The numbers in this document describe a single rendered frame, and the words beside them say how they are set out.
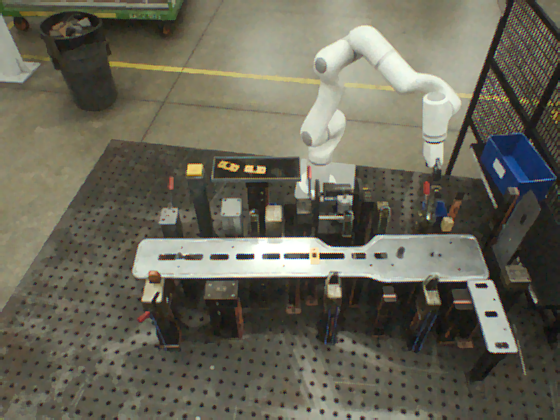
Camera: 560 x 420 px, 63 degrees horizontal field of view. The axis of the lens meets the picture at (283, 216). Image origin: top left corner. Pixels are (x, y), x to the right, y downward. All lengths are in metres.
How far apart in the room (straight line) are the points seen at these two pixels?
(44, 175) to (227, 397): 2.66
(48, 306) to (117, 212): 0.58
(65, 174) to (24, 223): 0.52
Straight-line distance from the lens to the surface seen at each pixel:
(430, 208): 1.92
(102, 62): 4.38
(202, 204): 2.06
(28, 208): 3.83
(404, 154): 3.88
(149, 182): 2.63
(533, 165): 2.29
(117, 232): 2.44
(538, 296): 1.91
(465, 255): 1.95
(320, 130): 2.03
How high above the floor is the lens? 2.46
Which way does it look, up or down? 49 degrees down
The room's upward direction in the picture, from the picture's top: straight up
